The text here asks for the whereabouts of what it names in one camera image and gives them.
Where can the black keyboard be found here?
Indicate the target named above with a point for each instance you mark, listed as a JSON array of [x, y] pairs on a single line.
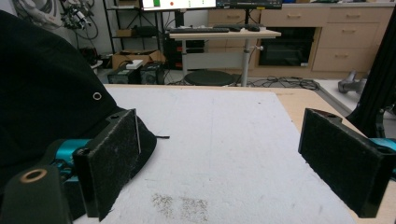
[[199, 30], [230, 27]]

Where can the black computer tower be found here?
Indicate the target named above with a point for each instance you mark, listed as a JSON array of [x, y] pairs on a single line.
[[174, 53]]

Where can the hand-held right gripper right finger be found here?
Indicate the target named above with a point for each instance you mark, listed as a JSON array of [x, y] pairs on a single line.
[[339, 161]]

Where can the black metal shelf rack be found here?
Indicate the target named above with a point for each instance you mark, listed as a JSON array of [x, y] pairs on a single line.
[[134, 31]]

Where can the brown cardboard box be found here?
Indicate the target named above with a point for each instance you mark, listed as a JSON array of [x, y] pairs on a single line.
[[123, 59]]

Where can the black computer mouse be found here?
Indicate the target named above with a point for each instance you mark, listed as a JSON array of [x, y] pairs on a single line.
[[254, 29]]

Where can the black equipment case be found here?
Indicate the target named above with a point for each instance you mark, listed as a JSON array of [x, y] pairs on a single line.
[[149, 74]]

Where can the grey handheld device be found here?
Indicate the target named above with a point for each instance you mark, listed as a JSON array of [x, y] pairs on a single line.
[[350, 84]]

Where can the beige drawer cabinet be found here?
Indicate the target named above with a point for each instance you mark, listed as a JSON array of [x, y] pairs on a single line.
[[348, 40]]

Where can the black cap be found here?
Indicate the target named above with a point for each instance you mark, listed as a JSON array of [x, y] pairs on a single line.
[[40, 93]]

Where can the white table mat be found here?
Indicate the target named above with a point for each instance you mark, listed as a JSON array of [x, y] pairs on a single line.
[[218, 149]]

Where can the dark-screen computer monitor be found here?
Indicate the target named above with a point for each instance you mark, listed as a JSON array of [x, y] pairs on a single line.
[[249, 3]]

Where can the white flat box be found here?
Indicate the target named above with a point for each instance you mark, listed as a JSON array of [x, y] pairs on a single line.
[[134, 64]]

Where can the light wooden standing desk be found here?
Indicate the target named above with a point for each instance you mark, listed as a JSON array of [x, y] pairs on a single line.
[[224, 34]]

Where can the black round stool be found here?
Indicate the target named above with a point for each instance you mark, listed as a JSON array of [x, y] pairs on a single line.
[[209, 77]]

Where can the white-screen computer monitor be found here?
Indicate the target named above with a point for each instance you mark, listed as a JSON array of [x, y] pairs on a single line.
[[180, 4]]

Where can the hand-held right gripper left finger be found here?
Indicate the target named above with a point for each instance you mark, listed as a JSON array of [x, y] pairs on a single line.
[[107, 161]]

